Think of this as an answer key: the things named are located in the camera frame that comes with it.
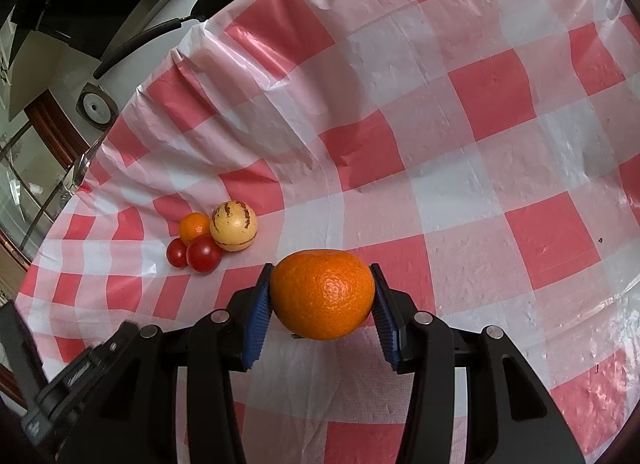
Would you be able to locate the brown wooden door frame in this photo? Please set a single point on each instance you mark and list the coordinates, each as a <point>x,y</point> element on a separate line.
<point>55,129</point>

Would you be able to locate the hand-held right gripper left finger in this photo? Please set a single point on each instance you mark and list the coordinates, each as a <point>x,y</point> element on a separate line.
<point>257,326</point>

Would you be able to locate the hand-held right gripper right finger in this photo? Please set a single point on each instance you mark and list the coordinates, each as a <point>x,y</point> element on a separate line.
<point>386,326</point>

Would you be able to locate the yellow striped pepino melon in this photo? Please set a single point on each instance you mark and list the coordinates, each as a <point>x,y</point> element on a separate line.
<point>234,225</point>

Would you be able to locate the red white checkered tablecloth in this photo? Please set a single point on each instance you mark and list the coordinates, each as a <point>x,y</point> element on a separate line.
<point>450,144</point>

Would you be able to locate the large orange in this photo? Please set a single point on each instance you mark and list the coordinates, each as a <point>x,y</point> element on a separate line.
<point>322,294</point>

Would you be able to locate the round metal wall plate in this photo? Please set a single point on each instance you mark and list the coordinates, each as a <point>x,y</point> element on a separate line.
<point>96,107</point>

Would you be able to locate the small orange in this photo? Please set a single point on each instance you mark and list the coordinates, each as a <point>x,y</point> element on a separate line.
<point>194,226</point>

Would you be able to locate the small red tomato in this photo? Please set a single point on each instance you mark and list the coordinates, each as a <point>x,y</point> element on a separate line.
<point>176,254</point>

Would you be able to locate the medium red tomato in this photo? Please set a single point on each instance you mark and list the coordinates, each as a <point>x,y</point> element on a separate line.
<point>204,254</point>

